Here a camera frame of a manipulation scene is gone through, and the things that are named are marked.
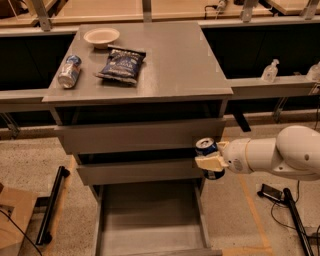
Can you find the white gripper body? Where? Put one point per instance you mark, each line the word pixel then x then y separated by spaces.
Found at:
pixel 235 156

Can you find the blue pepsi can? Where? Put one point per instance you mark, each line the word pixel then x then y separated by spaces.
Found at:
pixel 204 147

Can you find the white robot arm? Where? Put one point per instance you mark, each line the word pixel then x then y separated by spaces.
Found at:
pixel 294 154

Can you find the grey top drawer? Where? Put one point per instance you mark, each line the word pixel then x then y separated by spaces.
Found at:
pixel 139 136

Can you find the grey open bottom drawer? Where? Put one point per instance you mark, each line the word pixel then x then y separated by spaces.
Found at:
pixel 162 218

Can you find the grey middle drawer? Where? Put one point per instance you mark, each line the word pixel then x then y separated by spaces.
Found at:
pixel 143 171

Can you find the grey drawer cabinet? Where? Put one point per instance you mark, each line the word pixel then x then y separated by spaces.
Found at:
pixel 177 53

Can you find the silver lying soda can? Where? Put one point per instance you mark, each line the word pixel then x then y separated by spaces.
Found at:
pixel 70 71

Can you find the black device on floor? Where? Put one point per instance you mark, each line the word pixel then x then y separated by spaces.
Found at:
pixel 270 193

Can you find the black bar right floor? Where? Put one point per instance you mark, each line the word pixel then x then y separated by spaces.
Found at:
pixel 297 222

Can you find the black bar floor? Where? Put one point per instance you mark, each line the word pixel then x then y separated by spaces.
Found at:
pixel 297 222
pixel 44 235

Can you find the clear sanitizer pump bottle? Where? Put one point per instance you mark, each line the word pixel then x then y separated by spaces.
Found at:
pixel 270 72

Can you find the blue chip bag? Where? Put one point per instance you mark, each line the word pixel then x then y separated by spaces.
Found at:
pixel 122 64

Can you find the white paper bowl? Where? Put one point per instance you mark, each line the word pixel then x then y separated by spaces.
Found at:
pixel 100 38

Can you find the black bar left floor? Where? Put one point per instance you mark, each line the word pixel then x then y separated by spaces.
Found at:
pixel 44 235

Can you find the cardboard box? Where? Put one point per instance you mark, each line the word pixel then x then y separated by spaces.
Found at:
pixel 17 208

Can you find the grey metal rail shelf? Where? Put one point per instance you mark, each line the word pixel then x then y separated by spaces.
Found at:
pixel 96 93

